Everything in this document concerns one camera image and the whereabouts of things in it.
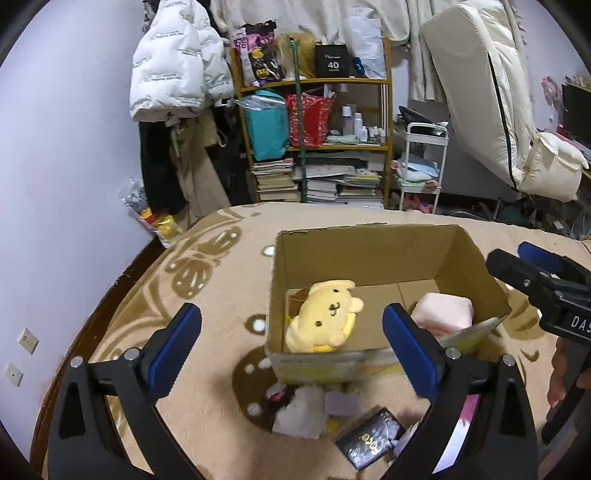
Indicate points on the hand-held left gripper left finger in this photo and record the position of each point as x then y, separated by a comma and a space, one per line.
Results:
178, 350

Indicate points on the cream curtain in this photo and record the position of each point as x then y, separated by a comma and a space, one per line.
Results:
429, 55

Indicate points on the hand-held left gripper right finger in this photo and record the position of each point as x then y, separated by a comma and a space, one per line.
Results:
411, 350

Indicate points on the teal bag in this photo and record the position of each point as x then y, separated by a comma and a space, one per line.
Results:
265, 129

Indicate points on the pile of books and papers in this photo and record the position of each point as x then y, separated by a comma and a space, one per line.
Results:
346, 184

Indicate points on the yellow snack packets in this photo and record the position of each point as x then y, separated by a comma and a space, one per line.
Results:
161, 226

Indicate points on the black hanging garment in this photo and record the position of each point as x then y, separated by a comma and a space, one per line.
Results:
154, 166

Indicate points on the white puffer jacket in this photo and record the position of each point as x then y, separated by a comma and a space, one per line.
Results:
175, 60

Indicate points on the beige hanging garment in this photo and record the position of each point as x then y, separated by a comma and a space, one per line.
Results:
194, 166

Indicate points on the brown printed blanket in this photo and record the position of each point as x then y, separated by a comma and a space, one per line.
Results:
207, 369

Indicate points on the small black red plush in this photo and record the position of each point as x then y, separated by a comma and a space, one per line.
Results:
277, 398

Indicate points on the brown cardboard box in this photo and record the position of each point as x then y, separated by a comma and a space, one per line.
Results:
369, 258

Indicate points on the blond wig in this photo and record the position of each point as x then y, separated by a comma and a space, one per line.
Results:
300, 50

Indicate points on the pink plush toys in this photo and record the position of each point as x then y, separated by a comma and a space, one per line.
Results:
418, 203

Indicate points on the cream pillow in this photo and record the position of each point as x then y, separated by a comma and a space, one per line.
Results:
554, 166

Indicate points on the wall socket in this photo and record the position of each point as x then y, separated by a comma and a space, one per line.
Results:
27, 341
14, 374

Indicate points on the yellow plush dog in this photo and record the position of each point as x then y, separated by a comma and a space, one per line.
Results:
325, 314

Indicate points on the white trolley cart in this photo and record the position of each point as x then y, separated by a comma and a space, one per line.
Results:
422, 131

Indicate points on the bright pink fluffy plush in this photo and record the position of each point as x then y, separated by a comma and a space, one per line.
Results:
468, 415

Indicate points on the purple square pad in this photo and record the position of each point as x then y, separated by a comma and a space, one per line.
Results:
342, 404

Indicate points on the white fluffy plush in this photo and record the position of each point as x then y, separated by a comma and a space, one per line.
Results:
298, 413

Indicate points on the black box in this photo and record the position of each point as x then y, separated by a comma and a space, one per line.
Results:
331, 60

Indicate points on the pink flower decoration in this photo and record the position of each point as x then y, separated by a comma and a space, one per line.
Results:
552, 97

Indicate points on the pale pink square plush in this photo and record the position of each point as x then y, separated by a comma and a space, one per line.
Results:
443, 311

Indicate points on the white plastic bag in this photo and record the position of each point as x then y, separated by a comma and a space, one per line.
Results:
367, 41

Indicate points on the purple black patterned bag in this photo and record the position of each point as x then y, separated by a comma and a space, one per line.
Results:
258, 60

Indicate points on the person's right hand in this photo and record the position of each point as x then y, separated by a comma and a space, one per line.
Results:
561, 374

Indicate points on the clear plastic bag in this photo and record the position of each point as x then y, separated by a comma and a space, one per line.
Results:
131, 196

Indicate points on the group of white cosmetic bottles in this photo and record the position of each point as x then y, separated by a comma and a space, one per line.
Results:
360, 127

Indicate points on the red patterned bag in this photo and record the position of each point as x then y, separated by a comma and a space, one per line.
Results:
314, 120

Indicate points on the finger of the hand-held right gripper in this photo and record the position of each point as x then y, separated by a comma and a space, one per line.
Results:
512, 272
538, 256

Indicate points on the black glossy packet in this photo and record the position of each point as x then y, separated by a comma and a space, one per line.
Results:
367, 441

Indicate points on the folded cloths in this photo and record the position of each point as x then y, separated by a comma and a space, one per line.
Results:
418, 173

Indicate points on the green pole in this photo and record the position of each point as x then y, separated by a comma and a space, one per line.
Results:
302, 138

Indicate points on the cream folded mattress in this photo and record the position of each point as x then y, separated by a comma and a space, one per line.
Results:
471, 83

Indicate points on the stack of books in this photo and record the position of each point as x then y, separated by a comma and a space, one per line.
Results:
274, 182

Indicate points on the wooden shelf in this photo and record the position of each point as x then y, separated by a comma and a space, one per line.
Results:
323, 82

